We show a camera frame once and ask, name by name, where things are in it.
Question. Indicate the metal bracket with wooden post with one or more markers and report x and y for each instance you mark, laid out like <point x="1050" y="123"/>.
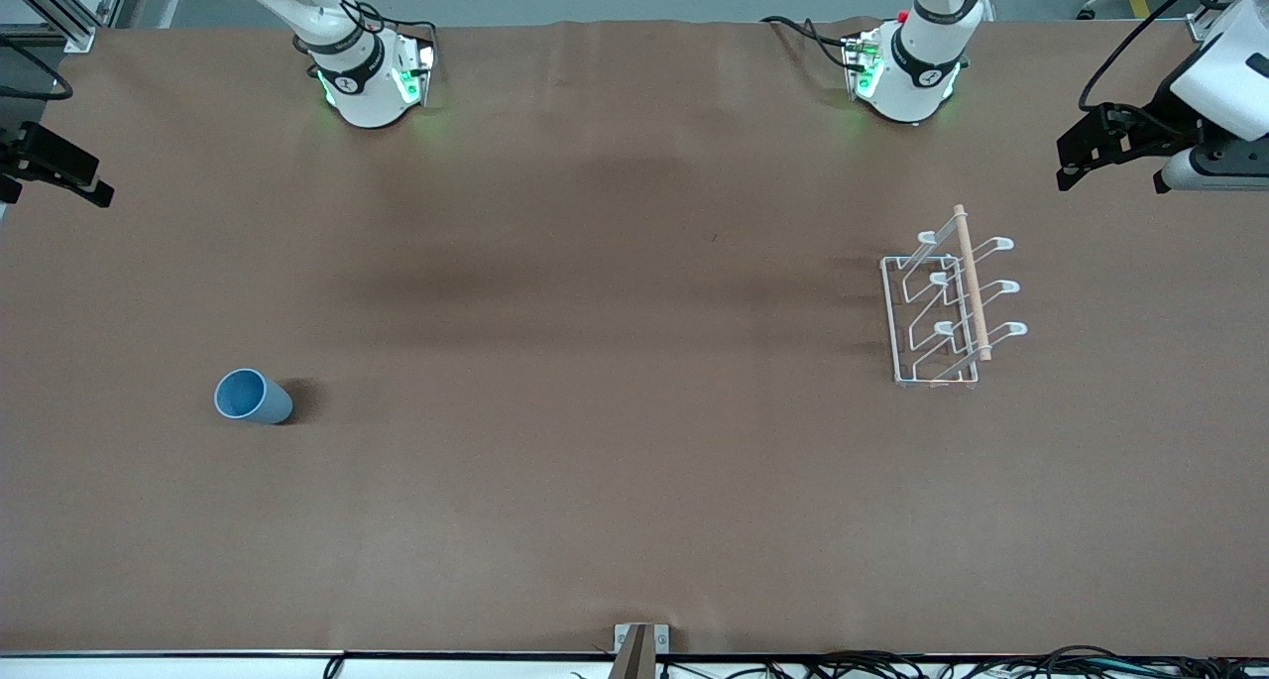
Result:
<point x="634" y="649"/>

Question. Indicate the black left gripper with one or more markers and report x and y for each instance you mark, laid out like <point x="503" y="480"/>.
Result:
<point x="1158" y="125"/>

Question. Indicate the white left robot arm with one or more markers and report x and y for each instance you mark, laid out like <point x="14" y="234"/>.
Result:
<point x="917" y="84"/>

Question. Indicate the aluminium frame post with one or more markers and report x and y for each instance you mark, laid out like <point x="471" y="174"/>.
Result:
<point x="1202" y="30"/>
<point x="77" y="39"/>

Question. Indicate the paper table cover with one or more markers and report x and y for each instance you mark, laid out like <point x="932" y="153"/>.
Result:
<point x="595" y="461"/>

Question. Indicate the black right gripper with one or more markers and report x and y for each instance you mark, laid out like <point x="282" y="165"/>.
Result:
<point x="18" y="154"/>

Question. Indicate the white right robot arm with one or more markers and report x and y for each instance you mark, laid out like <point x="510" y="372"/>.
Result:
<point x="367" y="89"/>

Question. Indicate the blue plastic cup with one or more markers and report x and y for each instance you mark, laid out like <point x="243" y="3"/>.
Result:
<point x="260" y="401"/>

